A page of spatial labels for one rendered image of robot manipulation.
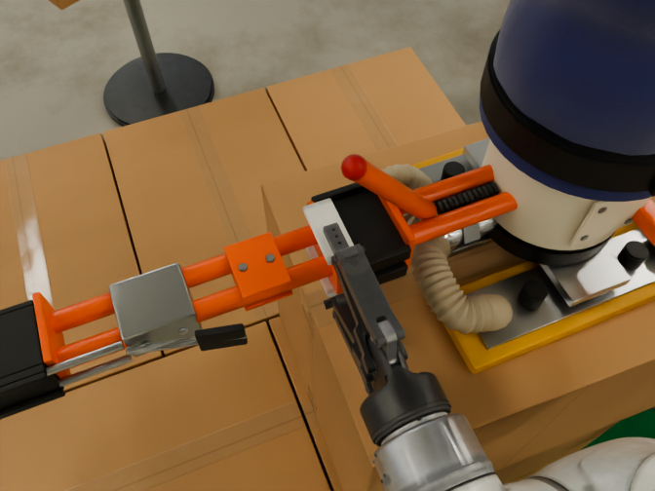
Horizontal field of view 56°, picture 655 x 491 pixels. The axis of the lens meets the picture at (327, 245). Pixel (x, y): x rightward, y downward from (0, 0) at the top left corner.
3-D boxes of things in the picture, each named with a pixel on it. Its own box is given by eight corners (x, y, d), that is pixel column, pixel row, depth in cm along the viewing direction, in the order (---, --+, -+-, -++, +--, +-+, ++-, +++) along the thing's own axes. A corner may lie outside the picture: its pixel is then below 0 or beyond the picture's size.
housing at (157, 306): (186, 281, 64) (177, 258, 60) (205, 336, 61) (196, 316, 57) (120, 303, 62) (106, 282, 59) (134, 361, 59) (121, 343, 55)
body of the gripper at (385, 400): (379, 434, 49) (335, 333, 53) (371, 459, 56) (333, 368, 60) (463, 399, 50) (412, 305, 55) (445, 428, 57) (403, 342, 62)
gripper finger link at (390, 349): (380, 387, 55) (395, 385, 49) (360, 331, 56) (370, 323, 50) (404, 377, 55) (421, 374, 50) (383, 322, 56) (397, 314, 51)
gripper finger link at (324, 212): (328, 266, 58) (328, 262, 58) (302, 209, 62) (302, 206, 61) (357, 256, 59) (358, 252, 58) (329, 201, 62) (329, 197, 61)
